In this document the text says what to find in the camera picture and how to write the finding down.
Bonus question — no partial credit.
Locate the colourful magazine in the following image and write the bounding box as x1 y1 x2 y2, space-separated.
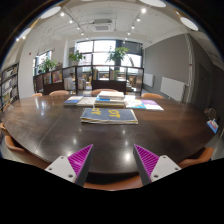
125 99 145 109

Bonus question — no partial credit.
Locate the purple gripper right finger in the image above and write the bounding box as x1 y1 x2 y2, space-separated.
133 144 180 185

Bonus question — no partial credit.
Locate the ceiling air conditioner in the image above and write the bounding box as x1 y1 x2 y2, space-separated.
90 19 114 32

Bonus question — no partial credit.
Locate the orange chair near right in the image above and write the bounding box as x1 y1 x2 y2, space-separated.
178 147 214 168

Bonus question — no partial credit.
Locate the orange chair far left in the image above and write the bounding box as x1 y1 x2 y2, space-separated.
49 90 69 96

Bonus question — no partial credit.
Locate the potted plant left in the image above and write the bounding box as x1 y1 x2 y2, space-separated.
39 58 57 73

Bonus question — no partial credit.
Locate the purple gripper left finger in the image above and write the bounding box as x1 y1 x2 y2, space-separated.
46 145 93 186

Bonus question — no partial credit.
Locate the potted plant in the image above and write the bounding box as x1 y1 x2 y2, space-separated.
69 50 85 66
39 58 57 73
106 47 129 65

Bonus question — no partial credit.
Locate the white wall radiator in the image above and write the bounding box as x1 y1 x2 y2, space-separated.
160 77 185 101

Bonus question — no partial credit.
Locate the orange chair near left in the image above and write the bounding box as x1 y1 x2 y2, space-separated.
3 134 51 170

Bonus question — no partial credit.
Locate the white book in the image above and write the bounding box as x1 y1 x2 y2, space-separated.
77 97 96 107

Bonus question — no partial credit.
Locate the chair with blue item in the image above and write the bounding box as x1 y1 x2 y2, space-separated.
203 106 221 135

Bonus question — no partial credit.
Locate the orange chair far right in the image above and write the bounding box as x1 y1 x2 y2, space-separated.
141 93 164 99

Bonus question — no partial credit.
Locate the potted plant right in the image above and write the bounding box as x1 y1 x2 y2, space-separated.
106 47 129 65

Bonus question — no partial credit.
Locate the orange chair near centre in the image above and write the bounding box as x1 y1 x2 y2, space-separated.
84 175 143 191

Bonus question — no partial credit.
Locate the dark blue book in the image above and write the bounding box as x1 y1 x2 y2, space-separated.
64 96 82 106

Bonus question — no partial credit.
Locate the bookshelf at left wall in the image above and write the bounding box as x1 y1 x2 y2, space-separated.
0 63 19 111

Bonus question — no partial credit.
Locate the dark shelf divider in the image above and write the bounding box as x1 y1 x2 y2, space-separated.
33 65 144 95

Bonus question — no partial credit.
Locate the purple magazine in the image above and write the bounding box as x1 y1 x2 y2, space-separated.
142 100 163 111

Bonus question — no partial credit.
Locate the stack of books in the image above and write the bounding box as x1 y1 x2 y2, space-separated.
94 91 125 107

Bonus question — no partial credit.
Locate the potted plant middle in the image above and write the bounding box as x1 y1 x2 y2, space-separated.
69 50 85 66

